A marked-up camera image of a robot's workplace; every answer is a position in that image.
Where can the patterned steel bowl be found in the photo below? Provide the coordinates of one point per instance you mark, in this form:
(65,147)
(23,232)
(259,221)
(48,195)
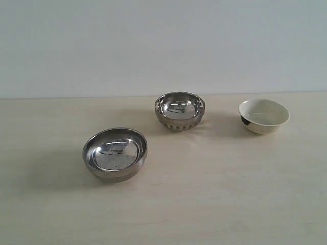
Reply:
(179,111)

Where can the large plain steel bowl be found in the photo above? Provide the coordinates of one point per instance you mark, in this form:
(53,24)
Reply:
(116,154)

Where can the cream ceramic bowl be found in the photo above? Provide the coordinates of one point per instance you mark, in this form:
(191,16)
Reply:
(262,116)

